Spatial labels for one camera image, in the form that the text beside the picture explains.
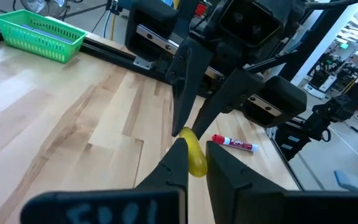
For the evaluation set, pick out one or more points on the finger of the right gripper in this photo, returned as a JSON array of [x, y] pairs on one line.
[[228, 93], [186, 81]]

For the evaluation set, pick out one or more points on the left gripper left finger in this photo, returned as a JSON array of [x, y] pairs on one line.
[[120, 207]]

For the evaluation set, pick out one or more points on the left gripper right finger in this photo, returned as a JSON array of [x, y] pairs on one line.
[[259, 205]]

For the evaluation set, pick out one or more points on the red Expo marker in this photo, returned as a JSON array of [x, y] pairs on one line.
[[235, 143]]

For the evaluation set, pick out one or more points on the yellow highlighter with black print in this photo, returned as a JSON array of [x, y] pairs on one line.
[[197, 158]]

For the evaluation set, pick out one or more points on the light blue highlighter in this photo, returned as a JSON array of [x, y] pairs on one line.
[[48, 34]]

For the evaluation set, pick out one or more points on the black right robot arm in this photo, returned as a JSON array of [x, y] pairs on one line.
[[322, 121]]

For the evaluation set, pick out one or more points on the black floor fan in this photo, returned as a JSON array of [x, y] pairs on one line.
[[47, 6]]

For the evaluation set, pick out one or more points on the green plastic basket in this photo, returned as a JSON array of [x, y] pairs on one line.
[[42, 46]]

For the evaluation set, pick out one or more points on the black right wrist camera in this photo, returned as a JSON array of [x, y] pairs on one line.
[[250, 21]]

